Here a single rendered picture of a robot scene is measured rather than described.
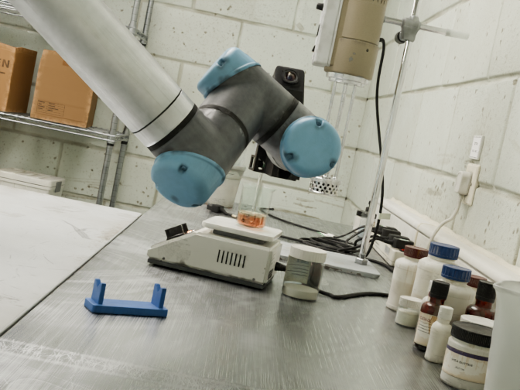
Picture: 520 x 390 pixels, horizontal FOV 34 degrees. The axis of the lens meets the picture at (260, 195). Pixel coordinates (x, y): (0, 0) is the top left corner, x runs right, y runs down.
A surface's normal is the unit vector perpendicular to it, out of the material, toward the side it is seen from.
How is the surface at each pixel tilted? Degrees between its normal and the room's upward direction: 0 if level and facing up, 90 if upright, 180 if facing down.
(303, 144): 89
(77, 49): 115
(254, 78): 58
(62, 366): 0
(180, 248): 90
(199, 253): 90
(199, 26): 90
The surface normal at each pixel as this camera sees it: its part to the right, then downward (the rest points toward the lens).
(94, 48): 0.12, 0.30
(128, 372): 0.20, -0.98
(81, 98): 0.11, 0.09
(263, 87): 0.54, -0.32
